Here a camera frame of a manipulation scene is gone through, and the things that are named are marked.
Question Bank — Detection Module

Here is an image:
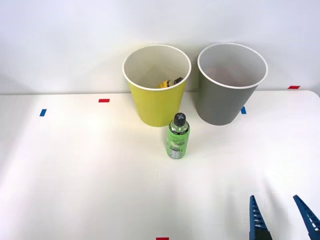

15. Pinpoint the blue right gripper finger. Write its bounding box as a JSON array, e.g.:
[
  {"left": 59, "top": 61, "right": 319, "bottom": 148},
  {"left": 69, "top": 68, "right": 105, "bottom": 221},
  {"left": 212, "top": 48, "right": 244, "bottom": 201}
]
[
  {"left": 248, "top": 194, "right": 272, "bottom": 240},
  {"left": 292, "top": 194, "right": 320, "bottom": 240}
]

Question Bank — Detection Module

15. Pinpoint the yellow plastic bottle black cap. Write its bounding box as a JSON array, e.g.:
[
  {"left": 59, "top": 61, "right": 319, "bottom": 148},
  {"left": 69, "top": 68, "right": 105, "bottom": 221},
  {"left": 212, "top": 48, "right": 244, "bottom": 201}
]
[{"left": 159, "top": 76, "right": 184, "bottom": 89}]

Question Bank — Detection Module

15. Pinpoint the green plastic bottle black cap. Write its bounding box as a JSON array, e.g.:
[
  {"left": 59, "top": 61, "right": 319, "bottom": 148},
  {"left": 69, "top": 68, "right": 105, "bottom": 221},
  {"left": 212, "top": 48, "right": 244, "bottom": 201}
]
[{"left": 165, "top": 112, "right": 191, "bottom": 160}]

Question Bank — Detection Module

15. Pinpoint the grey plastic waste bin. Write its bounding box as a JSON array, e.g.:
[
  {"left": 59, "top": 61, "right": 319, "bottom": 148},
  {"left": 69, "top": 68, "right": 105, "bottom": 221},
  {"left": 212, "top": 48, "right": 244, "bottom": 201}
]
[{"left": 196, "top": 42, "right": 269, "bottom": 126}]

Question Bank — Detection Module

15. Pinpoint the yellow-green plastic waste bin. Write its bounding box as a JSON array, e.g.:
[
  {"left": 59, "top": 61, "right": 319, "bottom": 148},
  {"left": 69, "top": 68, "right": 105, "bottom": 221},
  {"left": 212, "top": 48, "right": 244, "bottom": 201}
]
[{"left": 121, "top": 43, "right": 192, "bottom": 128}]

